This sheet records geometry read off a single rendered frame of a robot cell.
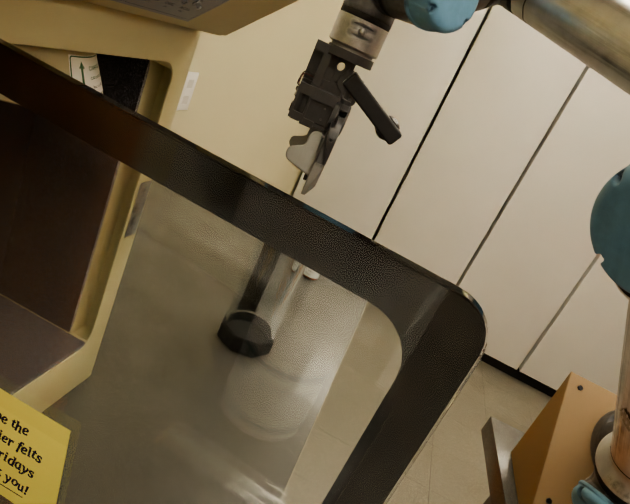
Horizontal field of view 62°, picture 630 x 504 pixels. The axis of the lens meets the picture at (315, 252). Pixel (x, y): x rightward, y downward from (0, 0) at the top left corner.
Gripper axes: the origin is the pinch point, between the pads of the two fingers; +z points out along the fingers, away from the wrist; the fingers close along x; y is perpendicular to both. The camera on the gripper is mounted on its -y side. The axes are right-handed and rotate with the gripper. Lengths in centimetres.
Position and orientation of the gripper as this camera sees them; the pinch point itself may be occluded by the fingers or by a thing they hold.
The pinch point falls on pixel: (310, 182)
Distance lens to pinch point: 83.1
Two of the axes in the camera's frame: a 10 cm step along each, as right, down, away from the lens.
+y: -9.2, -3.7, -1.4
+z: -3.9, 8.5, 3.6
